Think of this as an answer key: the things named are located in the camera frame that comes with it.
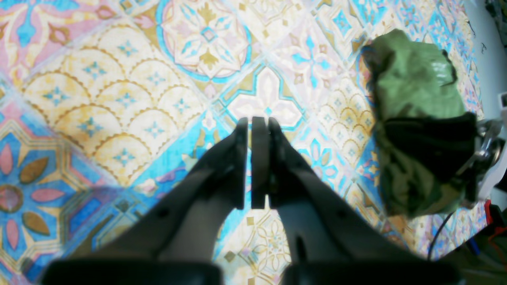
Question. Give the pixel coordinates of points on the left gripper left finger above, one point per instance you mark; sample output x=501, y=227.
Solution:
x=173, y=243

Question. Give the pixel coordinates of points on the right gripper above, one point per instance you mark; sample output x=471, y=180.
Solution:
x=488, y=162

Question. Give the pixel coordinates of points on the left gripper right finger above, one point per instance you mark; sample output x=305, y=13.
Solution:
x=329, y=242

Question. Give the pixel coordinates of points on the green t-shirt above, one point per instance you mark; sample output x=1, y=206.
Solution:
x=423, y=132

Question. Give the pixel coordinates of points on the patterned tablecloth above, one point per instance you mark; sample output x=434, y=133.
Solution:
x=107, y=104

